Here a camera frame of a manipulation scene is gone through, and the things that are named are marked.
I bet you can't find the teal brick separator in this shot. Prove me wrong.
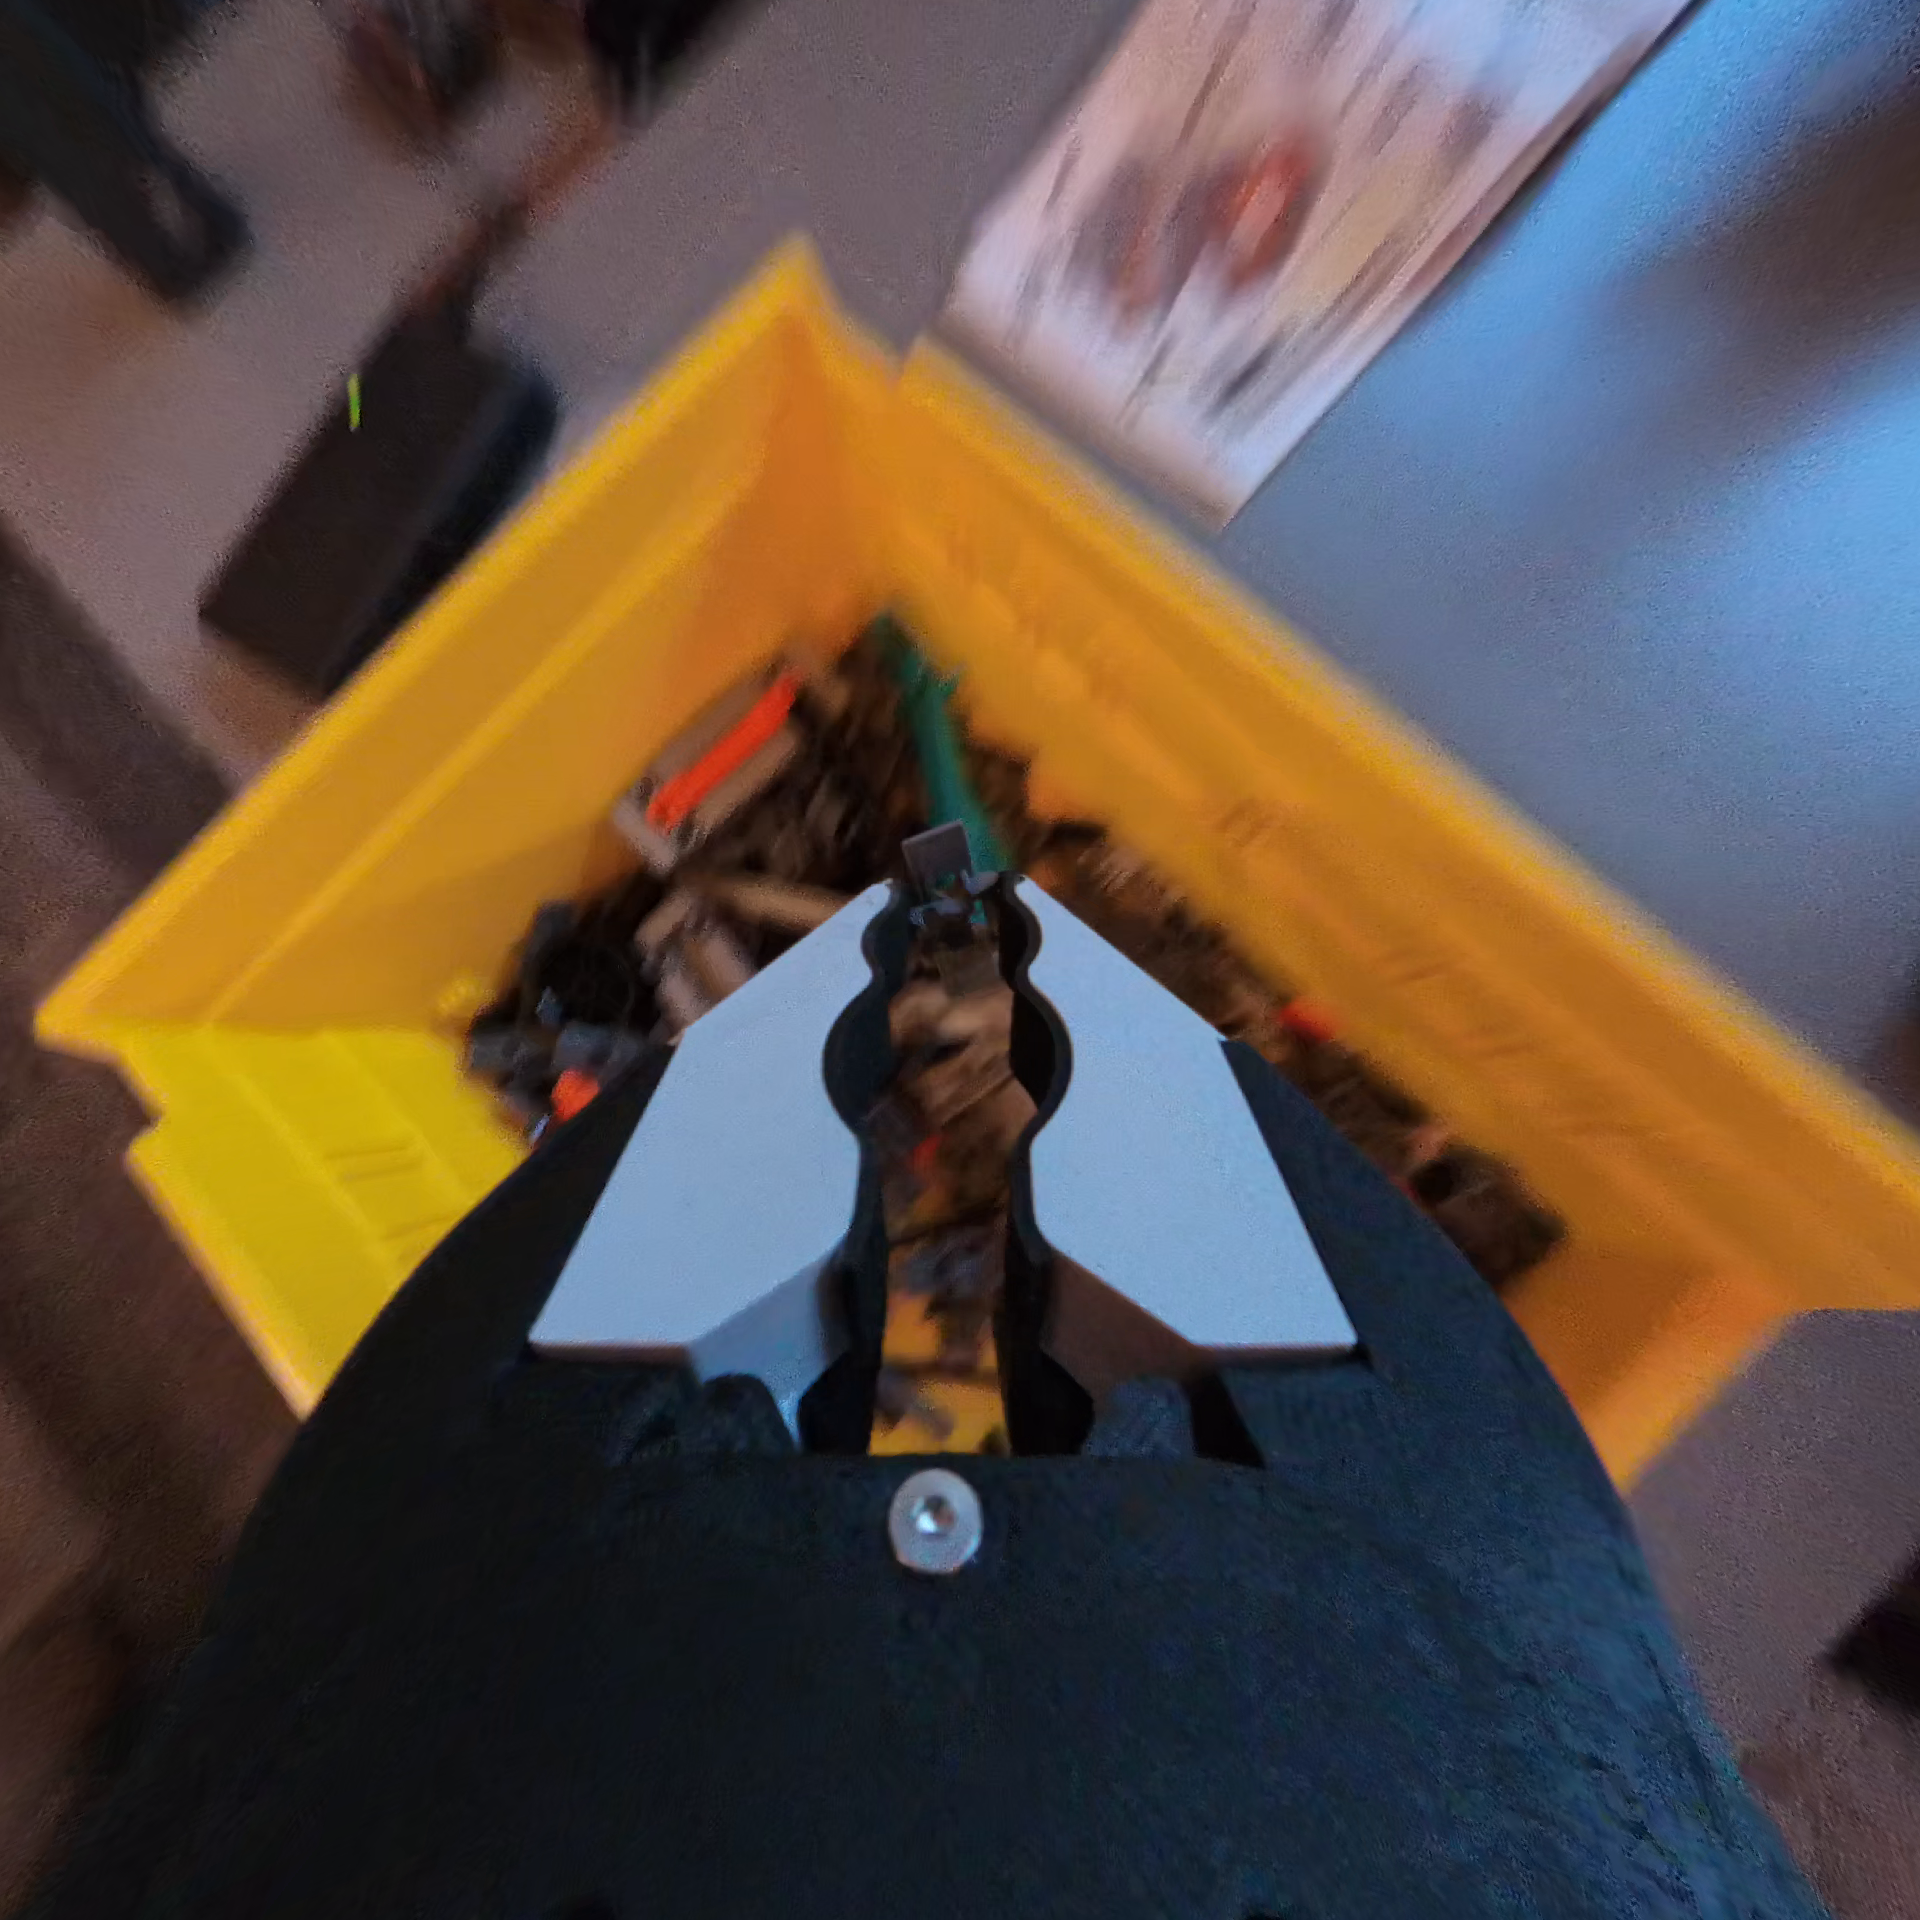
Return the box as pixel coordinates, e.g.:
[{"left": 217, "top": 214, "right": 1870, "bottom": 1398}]
[{"left": 871, "top": 612, "right": 1010, "bottom": 875}]

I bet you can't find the grey desk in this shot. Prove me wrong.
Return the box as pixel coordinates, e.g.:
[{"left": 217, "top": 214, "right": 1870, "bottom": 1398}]
[{"left": 450, "top": 0, "right": 1920, "bottom": 1802}]

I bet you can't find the black power adapter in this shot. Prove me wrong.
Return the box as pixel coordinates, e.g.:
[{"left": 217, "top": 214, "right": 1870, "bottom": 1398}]
[{"left": 199, "top": 286, "right": 560, "bottom": 699}]

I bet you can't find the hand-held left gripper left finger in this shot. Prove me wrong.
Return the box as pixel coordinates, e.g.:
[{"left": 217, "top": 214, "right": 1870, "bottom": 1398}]
[{"left": 525, "top": 882, "right": 902, "bottom": 1457}]

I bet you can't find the pile of toy bricks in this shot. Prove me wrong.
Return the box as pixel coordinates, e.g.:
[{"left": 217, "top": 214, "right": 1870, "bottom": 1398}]
[{"left": 457, "top": 609, "right": 1567, "bottom": 1443}]

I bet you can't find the yellow plastic bin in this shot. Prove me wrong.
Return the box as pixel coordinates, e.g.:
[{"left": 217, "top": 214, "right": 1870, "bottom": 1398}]
[{"left": 31, "top": 231, "right": 1920, "bottom": 1489}]

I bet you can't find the small dark grey brick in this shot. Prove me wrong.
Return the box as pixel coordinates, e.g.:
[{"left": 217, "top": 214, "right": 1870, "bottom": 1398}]
[{"left": 899, "top": 824, "right": 998, "bottom": 923}]

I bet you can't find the black metal post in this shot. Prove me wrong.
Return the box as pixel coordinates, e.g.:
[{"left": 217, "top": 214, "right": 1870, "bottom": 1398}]
[{"left": 0, "top": 0, "right": 256, "bottom": 302}]

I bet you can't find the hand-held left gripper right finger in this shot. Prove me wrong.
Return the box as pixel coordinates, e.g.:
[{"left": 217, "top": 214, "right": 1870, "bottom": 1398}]
[{"left": 990, "top": 873, "right": 1360, "bottom": 1457}]

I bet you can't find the toy instruction booklet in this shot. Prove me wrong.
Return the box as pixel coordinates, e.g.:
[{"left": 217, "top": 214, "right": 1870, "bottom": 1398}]
[{"left": 936, "top": 0, "right": 1705, "bottom": 528}]

